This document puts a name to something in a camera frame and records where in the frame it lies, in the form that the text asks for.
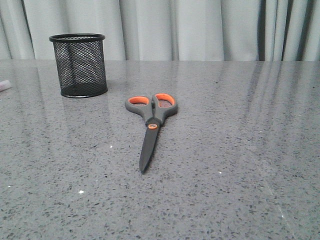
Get grey pleated curtain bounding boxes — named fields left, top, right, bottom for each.
left=0, top=0, right=320, bottom=61

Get pink white pen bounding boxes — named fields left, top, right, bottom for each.
left=0, top=80, right=12, bottom=92

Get black mesh pen cup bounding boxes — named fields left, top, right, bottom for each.
left=49, top=33, right=108, bottom=98

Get grey orange scissors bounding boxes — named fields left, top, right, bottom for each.
left=125, top=93, right=178, bottom=173

